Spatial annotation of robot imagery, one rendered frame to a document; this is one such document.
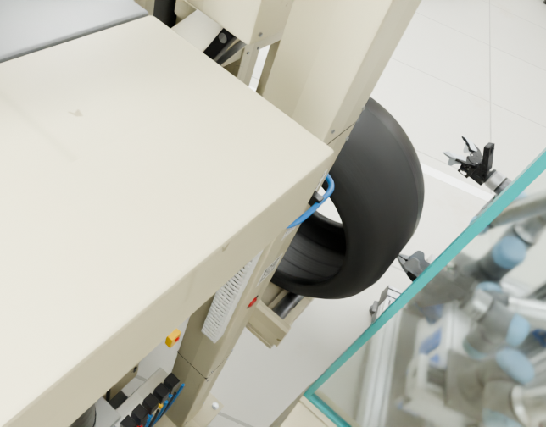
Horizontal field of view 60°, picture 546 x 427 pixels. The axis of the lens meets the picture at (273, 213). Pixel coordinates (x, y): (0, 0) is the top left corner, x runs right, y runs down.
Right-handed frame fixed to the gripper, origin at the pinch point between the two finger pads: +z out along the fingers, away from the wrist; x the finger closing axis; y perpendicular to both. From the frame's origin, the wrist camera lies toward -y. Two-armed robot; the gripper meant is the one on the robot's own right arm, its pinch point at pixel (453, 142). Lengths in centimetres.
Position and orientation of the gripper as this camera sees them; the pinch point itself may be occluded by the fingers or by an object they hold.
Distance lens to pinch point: 211.0
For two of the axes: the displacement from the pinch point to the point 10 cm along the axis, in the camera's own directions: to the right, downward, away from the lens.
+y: -1.8, 5.4, 8.2
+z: -6.9, -6.6, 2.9
